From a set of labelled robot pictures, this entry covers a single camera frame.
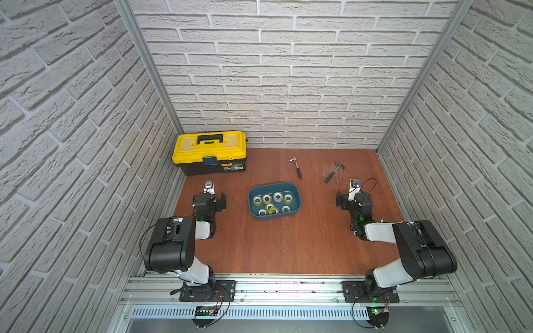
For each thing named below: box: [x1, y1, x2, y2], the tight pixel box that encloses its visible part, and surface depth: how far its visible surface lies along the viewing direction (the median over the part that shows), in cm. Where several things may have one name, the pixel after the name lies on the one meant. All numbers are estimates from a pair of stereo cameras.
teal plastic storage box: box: [247, 181, 302, 221], surface depth 98 cm
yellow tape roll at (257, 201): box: [252, 196, 263, 207], surface depth 98 cm
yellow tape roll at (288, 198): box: [283, 193, 294, 205], surface depth 99 cm
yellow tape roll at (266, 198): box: [262, 194, 273, 204], surface depth 98 cm
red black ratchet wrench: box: [288, 156, 303, 179], surface depth 112 cm
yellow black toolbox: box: [172, 130, 248, 176], surface depth 100 cm
